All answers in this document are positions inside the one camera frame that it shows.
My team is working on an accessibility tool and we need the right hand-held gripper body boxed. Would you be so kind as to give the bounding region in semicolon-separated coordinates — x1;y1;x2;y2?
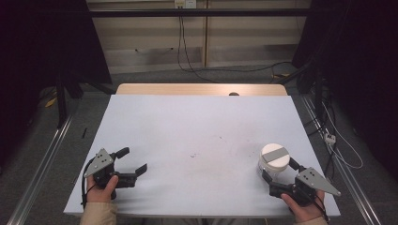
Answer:
268;167;342;207

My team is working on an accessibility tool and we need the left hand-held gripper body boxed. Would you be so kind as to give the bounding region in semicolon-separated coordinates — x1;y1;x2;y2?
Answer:
84;147;137;189

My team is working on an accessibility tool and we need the white plastic bowl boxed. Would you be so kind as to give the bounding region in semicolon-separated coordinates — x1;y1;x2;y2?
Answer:
256;159;284;182

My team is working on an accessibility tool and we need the person's left hand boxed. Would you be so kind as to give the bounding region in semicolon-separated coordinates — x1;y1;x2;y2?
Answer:
86;174;120;203

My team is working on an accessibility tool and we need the person's right hand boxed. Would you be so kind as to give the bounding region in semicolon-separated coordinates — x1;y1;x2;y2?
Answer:
280;190;326;224

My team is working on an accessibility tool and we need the white power strip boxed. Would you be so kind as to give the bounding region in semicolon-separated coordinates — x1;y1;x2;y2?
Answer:
324;132;337;147

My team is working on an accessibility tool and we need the white board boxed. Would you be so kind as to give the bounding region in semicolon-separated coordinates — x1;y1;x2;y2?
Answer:
63;94;342;218

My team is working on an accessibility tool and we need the black metal stand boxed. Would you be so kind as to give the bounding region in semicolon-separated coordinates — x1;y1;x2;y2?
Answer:
272;60;325;113
54;72;117;129

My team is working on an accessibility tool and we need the wooden table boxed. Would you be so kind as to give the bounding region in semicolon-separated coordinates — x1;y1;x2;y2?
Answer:
115;82;288;97

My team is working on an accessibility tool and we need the black curtain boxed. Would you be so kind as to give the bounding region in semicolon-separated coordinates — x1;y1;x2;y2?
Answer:
292;0;398;181
0;0;113;163

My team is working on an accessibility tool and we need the black metal beam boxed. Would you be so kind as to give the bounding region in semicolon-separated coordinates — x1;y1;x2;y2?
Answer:
88;7;314;18

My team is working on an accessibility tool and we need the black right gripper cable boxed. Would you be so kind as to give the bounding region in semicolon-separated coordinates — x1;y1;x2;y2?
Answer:
309;190;330;223

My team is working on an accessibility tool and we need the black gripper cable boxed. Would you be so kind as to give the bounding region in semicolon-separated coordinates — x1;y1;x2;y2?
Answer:
80;157;96;210
309;190;330;223

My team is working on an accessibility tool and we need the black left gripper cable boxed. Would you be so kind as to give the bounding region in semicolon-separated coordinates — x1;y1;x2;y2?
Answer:
80;157;96;210

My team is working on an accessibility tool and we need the metal floor rail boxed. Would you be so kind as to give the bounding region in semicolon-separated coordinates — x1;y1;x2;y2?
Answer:
6;114;75;225
299;93;383;225

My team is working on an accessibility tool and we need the white cable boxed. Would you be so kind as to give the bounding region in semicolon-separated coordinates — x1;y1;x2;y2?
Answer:
321;102;364;171

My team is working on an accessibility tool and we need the bundle of black cables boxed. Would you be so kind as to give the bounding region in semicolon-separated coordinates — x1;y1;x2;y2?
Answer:
306;92;339;177

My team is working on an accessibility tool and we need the long black cable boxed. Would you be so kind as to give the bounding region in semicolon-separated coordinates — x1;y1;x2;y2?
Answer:
176;15;294;84

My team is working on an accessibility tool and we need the white wall outlet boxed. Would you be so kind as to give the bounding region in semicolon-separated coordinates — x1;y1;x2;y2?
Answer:
174;0;198;9

